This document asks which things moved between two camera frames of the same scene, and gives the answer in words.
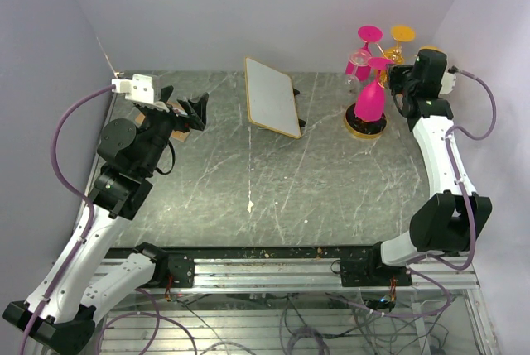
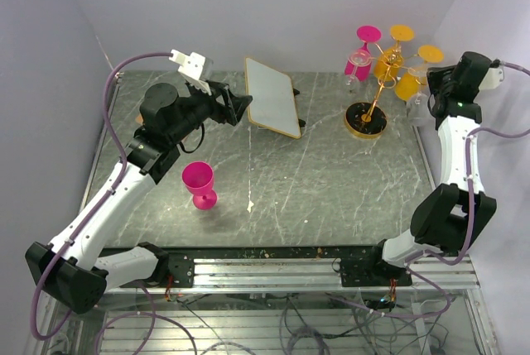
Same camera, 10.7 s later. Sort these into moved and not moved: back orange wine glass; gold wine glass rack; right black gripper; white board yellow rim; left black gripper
Moved: right black gripper; left black gripper
Not moved: back orange wine glass; white board yellow rim; gold wine glass rack
